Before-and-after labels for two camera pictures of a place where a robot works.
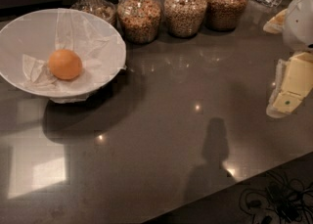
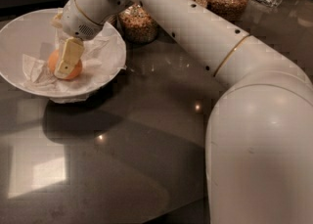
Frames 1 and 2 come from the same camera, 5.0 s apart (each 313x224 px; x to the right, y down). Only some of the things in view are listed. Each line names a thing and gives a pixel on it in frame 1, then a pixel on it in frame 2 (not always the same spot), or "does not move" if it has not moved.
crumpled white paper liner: x=99 y=44 does not move
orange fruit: x=65 y=64 does not move
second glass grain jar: x=139 y=13 does not move
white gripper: x=299 y=22 to x=77 y=22
